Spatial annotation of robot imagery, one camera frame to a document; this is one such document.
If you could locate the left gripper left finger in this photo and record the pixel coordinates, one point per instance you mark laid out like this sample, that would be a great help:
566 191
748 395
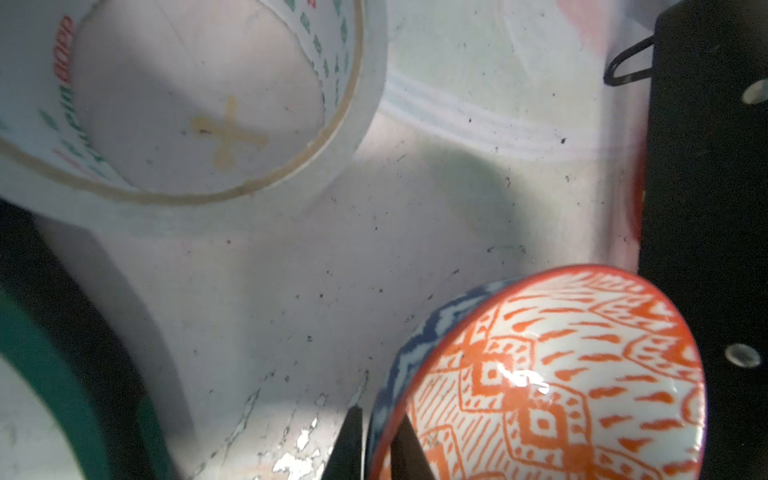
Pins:
344 462

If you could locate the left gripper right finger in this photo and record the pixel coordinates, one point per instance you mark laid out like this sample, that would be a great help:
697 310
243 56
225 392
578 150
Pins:
408 460

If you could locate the red rimmed bowl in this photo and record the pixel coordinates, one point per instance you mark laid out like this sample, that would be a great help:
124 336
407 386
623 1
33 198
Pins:
579 372

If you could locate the green handled pliers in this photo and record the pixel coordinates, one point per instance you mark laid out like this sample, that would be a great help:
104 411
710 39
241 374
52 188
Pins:
58 343

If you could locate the black wire dish rack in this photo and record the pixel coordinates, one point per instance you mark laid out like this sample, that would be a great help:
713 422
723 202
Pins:
704 218

